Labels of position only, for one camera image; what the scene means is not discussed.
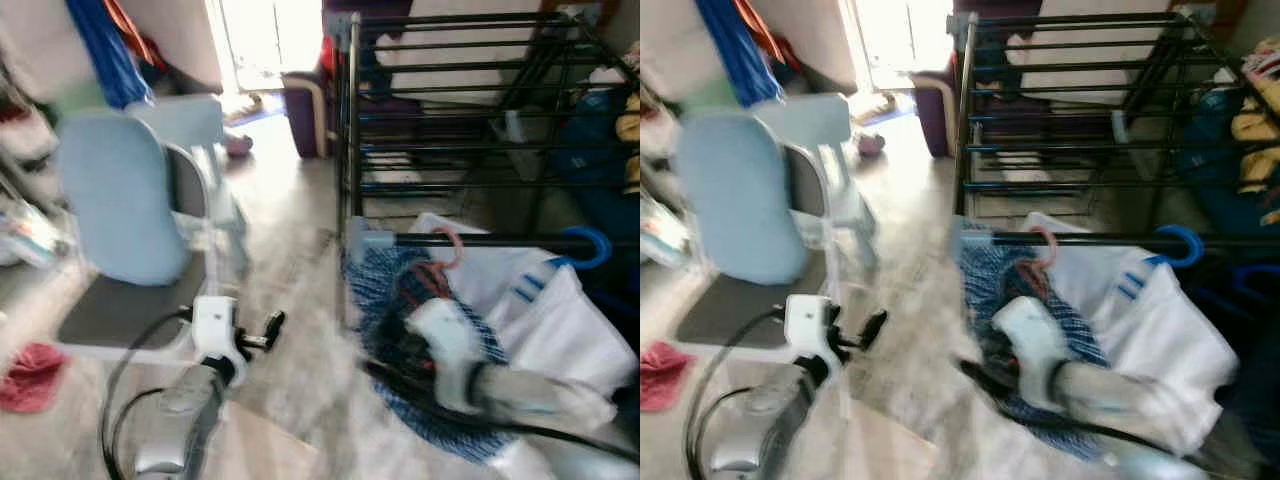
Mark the blue plaid shorts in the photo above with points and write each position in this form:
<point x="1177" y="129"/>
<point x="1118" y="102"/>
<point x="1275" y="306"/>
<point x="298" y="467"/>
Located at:
<point x="375" y="290"/>
<point x="980" y="285"/>

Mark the pink plastic hanger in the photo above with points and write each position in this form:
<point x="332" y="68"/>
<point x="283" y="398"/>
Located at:
<point x="1053" y="245"/>
<point x="461" y="248"/>

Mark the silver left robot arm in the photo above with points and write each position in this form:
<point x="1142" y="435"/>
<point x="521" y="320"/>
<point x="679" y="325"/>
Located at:
<point x="175" y="425"/>
<point x="760" y="430"/>

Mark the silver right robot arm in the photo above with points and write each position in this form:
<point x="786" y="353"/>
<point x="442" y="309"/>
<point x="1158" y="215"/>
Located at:
<point x="1110" y="390"/>
<point x="540" y="395"/>

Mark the blue plastic hanger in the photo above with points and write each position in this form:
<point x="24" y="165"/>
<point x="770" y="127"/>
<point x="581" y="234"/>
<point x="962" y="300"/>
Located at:
<point x="1258" y="270"/>
<point x="1197" y="245"/>
<point x="603" y="245"/>

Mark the white folding chair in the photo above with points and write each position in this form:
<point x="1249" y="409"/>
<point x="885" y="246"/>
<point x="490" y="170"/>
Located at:
<point x="720" y="322"/>
<point x="110" y="320"/>

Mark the black metal drying rack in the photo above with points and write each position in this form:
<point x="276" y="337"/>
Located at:
<point x="1100" y="240"/>
<point x="500" y="240"/>

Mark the white shirt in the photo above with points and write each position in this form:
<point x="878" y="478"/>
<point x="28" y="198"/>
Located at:
<point x="1160" y="330"/>
<point x="560" y="330"/>

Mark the light blue cushion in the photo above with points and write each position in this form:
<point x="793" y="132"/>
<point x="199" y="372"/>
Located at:
<point x="120" y="200"/>
<point x="740" y="200"/>

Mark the red cloth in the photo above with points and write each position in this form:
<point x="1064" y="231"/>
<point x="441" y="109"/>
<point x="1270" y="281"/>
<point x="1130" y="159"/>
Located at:
<point x="660" y="378"/>
<point x="30" y="380"/>

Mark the purple armchair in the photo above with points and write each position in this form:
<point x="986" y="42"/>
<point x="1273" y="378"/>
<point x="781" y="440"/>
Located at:
<point x="930" y="120"/>
<point x="300" y="120"/>

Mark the navy hanging garment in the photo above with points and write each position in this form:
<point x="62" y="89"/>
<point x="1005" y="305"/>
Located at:
<point x="620" y="300"/>
<point x="1250" y="330"/>

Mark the dark blue clothes pile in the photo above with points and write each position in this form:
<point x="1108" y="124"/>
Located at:
<point x="590" y="150"/>
<point x="1210" y="150"/>

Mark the blue hanging cloth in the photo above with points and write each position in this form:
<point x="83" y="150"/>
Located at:
<point x="735" y="50"/>
<point x="105" y="50"/>

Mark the yellow garment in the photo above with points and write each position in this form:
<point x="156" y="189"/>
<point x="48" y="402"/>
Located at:
<point x="630" y="125"/>
<point x="1255" y="125"/>

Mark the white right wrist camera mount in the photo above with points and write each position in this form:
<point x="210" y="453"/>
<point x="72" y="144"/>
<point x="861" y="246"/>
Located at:
<point x="445" y="345"/>
<point x="1030" y="345"/>

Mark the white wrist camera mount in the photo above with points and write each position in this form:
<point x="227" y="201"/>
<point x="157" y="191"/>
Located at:
<point x="810" y="325"/>
<point x="215" y="325"/>
<point x="1030" y="345"/>
<point x="445" y="345"/>

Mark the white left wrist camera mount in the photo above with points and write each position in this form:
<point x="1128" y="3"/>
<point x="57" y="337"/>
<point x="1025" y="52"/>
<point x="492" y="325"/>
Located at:
<point x="810" y="325"/>
<point x="215" y="325"/>

